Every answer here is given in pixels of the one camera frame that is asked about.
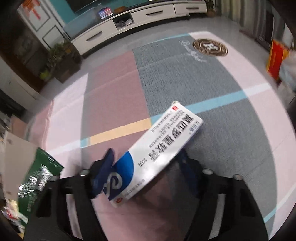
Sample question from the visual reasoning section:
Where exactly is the blue red box pair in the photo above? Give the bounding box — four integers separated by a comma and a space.
97, 8, 113, 19

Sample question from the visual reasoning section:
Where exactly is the red orange paper bag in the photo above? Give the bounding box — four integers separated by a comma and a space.
266, 40, 290, 82

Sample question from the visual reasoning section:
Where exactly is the blue white medicine box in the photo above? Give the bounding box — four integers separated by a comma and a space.
103, 101, 204, 207

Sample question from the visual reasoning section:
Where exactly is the potted plant by doorway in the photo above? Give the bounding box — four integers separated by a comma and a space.
39, 40, 82, 83

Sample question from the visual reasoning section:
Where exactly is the white tv cabinet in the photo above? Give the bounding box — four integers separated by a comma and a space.
71, 1, 207, 55

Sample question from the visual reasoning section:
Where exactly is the green snack bag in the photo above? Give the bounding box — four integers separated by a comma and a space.
18, 148, 64, 226

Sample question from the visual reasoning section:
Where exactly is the pink white plastic bag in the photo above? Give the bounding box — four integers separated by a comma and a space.
279, 51, 296, 92

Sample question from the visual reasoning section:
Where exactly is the potted plant on floor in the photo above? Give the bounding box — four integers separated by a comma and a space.
204, 0, 218, 18

